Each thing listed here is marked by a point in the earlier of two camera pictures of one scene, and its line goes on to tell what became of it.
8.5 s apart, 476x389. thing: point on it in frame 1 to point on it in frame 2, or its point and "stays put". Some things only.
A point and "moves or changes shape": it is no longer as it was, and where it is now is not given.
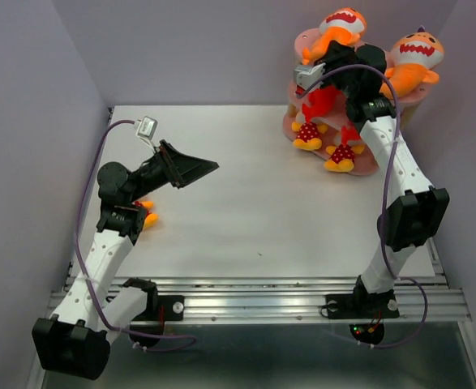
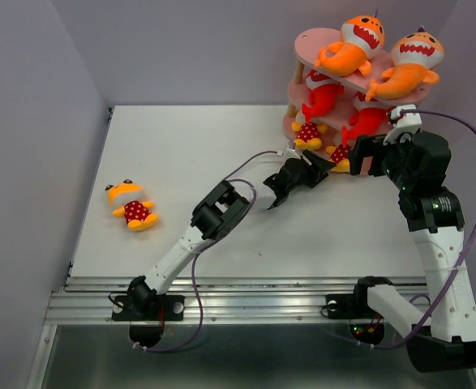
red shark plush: (322, 102) stays put
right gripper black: (336, 52) to (373, 147)
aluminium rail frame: (288, 300) stays put
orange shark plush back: (413, 58) stays put
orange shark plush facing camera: (345, 25) moves or changes shape
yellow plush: (308, 136) stays put
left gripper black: (182, 169) to (316, 169)
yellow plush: (343, 157) stays put
